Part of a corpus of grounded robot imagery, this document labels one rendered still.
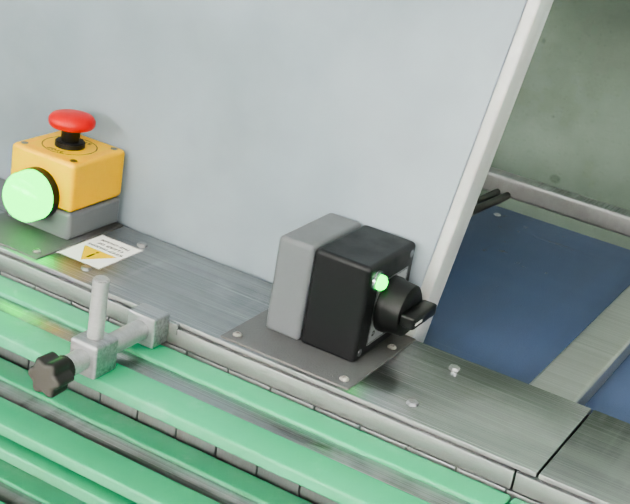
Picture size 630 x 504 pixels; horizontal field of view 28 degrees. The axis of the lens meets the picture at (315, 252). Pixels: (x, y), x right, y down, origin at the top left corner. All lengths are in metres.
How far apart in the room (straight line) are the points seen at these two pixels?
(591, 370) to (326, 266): 0.24
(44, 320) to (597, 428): 0.43
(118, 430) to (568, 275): 0.50
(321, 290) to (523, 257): 0.39
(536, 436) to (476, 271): 0.34
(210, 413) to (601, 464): 0.27
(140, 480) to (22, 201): 0.27
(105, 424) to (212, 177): 0.23
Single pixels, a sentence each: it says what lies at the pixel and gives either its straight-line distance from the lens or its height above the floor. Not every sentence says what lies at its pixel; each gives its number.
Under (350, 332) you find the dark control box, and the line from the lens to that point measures 0.94.
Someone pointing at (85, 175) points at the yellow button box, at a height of 0.81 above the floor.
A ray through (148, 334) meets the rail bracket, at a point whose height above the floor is 0.90.
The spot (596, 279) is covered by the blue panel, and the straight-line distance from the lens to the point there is 1.27.
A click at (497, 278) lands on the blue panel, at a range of 1.22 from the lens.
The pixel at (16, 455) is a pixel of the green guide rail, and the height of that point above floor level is 0.96.
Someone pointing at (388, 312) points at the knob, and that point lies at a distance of 0.94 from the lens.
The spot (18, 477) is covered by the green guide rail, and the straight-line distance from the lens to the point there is 1.11.
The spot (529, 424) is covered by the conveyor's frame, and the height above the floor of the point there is 0.82.
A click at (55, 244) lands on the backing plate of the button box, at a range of 1.08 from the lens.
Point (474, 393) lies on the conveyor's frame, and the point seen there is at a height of 0.80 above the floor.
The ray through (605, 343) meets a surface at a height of 0.62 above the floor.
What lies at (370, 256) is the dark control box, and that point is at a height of 0.81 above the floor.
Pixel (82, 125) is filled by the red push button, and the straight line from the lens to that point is 1.08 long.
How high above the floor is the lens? 1.61
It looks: 56 degrees down
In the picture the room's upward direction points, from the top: 117 degrees counter-clockwise
